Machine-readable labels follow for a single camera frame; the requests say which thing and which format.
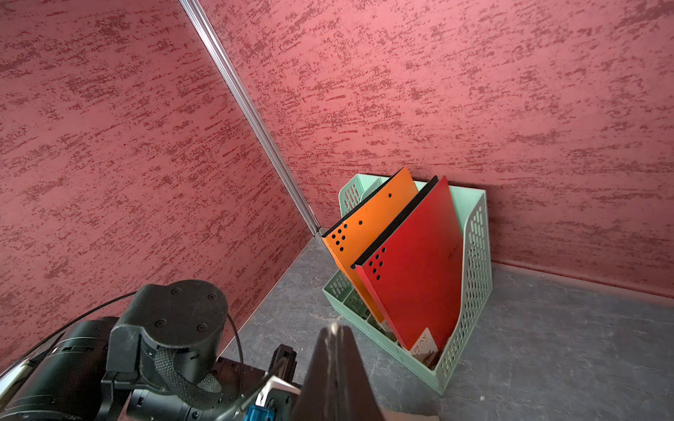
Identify red folder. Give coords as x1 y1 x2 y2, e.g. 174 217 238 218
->
352 176 463 368

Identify orange folder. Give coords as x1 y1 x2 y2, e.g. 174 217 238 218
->
321 168 418 324

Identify left corner aluminium post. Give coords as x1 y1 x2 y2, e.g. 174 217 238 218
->
179 0 321 236

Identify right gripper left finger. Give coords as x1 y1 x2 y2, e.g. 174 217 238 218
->
291 323 339 420

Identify beige cloth drawstring bag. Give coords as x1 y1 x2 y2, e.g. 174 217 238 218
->
382 410 440 421

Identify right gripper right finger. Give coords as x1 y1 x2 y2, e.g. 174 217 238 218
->
336 326 384 420

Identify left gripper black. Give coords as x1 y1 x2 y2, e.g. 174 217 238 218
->
126 345 298 420

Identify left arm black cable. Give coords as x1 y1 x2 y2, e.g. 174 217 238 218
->
15 290 246 380

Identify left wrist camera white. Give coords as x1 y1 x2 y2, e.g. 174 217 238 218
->
244 375 301 421

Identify green plastic file organizer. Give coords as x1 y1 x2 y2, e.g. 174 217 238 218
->
322 169 493 393

